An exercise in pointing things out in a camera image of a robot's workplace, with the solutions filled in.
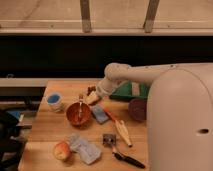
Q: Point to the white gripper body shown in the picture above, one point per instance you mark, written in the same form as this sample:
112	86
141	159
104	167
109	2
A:
105	87

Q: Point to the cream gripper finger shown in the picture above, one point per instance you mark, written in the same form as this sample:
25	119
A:
92	98

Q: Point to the white spoon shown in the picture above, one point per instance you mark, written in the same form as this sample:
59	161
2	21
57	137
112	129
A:
80	107

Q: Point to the orange bowl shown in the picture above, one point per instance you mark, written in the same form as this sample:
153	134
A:
72	114

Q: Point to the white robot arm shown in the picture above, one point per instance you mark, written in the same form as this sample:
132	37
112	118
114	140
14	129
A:
179	112

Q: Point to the green plastic tray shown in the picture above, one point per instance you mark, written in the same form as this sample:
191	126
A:
124	92

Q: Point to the blue sponge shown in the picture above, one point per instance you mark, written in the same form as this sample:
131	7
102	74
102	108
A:
99	114

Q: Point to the tan block in tray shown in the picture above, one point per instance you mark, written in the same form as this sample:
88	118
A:
135	89

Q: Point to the white cup blue inside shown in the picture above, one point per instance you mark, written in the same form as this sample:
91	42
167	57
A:
54	101

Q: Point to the purple bowl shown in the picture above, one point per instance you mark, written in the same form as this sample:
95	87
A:
137	109

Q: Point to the grey crumpled cloth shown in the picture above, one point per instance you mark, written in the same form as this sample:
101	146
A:
87	151

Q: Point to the red yellow apple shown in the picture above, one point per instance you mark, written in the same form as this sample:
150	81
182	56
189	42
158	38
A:
61	151

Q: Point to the black object at left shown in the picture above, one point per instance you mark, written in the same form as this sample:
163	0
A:
10	149

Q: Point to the orange handled wooden brush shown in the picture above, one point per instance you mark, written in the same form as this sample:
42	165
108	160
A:
121	128

